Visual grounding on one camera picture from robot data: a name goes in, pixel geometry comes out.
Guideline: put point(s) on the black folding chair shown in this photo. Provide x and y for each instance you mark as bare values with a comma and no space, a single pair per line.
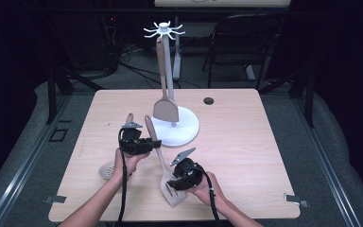
242,41

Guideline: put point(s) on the white table foot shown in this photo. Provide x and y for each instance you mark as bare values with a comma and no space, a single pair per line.
250,73

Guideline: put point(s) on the dark equipment cabinet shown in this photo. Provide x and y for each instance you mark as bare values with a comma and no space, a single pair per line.
88,41

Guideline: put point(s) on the person's left hand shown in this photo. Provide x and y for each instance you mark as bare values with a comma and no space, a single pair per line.
129,164

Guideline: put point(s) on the beige perforated skimmer spoon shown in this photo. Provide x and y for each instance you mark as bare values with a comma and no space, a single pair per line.
107,171

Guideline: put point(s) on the beige solid spatula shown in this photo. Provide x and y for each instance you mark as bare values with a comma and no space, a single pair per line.
166,110

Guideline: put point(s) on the white table leg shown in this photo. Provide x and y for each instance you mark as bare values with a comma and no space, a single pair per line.
177,63

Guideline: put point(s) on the white utensil stand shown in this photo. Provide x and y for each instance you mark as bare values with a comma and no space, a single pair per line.
186,129

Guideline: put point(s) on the person's right hand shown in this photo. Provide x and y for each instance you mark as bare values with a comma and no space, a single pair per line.
206,192

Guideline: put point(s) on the aluminium floor rail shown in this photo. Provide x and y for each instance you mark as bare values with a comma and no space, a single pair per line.
327,170
19,189

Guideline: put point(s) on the grey metal table bracket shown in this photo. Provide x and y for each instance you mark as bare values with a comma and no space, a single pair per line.
55,199
296,200

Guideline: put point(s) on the beige slotted spatula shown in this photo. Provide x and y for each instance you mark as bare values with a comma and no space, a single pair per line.
176,199

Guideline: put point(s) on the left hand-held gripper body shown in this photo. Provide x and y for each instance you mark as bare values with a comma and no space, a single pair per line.
132,142

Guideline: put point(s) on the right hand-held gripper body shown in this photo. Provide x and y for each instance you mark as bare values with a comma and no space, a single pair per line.
186,173

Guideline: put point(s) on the black metal frame post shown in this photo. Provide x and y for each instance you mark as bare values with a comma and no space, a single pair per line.
51,97

